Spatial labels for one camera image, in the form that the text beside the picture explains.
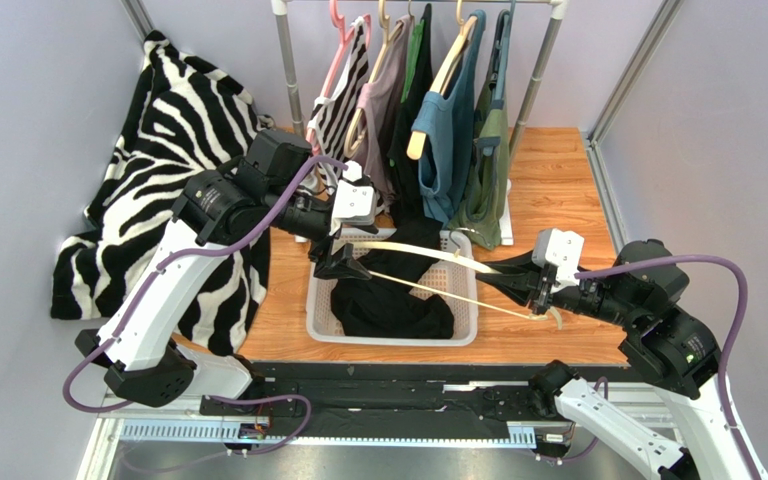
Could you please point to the mauve tank top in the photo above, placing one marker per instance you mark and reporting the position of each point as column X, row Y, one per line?
column 381, row 112

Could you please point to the cream plastic hanger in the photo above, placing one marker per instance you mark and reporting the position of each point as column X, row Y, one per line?
column 454, row 248

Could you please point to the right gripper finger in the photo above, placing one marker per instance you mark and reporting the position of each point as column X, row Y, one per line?
column 521, row 288
column 522, row 264

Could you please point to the wooden hanger under mauve top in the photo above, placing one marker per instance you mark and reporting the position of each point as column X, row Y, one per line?
column 357, row 127

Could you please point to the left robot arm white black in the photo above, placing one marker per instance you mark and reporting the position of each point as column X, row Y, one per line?
column 278, row 183

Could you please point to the white plastic laundry basket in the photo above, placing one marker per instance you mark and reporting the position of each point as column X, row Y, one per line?
column 454, row 283

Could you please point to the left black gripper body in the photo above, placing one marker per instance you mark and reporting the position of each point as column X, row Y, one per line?
column 321, row 248

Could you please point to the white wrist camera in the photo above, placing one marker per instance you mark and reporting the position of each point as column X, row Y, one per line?
column 561, row 250
column 355, row 201

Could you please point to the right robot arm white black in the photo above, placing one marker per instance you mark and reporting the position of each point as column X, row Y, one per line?
column 671, row 350

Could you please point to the zebra striped blanket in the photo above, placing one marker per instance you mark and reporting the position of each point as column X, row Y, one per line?
column 186, row 116

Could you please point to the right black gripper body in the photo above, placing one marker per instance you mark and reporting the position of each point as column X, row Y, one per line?
column 542, row 287

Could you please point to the olive green tank top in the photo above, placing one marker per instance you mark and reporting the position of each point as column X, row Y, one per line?
column 483, row 202

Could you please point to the blue tank top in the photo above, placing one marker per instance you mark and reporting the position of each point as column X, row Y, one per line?
column 448, row 121

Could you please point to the green plastic hanger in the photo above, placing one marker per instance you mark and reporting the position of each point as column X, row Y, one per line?
column 412, row 57

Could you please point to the wooden hanger under blue top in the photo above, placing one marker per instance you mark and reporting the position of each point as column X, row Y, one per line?
column 445, row 74

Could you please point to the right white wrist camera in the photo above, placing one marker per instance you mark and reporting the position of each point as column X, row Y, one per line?
column 561, row 250

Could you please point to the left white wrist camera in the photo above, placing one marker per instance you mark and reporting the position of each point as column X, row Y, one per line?
column 355, row 201

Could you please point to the black white striped tank top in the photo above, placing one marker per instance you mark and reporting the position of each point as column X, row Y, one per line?
column 358, row 88

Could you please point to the teal plastic hanger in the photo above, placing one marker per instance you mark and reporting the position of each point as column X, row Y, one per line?
column 498, row 62

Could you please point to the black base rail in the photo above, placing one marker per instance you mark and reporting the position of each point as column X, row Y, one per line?
column 379, row 404

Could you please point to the pink plastic hanger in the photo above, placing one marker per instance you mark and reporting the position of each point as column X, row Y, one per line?
column 334, row 73

